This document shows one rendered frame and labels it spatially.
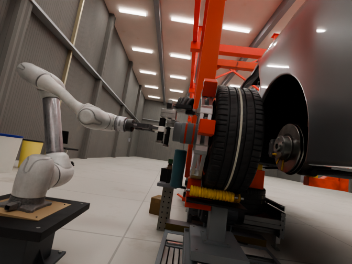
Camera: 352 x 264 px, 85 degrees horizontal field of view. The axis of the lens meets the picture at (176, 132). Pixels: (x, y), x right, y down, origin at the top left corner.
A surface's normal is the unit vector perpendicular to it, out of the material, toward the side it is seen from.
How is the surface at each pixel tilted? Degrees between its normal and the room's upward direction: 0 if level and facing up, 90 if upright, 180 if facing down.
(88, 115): 98
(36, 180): 90
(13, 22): 90
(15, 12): 90
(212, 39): 90
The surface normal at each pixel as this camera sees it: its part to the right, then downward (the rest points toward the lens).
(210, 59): -0.05, -0.13
